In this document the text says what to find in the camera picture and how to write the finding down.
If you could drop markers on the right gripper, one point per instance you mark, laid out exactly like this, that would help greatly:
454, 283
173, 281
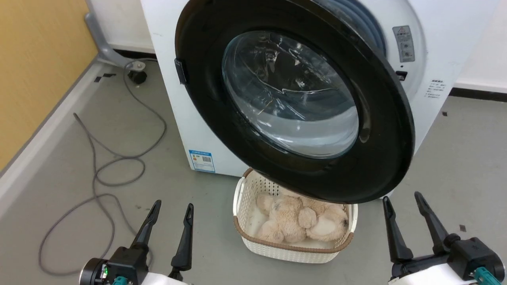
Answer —
455, 261

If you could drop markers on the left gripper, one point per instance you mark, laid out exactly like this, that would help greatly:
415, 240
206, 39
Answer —
119, 267

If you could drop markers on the black round washing machine door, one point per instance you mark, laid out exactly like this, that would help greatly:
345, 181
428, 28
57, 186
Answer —
388, 130

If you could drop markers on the white front-load washing machine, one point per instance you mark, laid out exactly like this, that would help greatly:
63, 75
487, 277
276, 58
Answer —
186, 118

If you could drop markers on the blue energy label sticker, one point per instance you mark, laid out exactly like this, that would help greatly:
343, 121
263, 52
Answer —
202, 160

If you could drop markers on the white woven laundry basket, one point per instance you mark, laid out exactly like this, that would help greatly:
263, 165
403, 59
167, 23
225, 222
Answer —
253, 190

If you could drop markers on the beige plush teddy bear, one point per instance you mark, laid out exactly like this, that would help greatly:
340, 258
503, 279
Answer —
293, 221

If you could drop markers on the grey warning label sticker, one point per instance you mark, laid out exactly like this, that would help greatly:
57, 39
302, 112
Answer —
404, 43

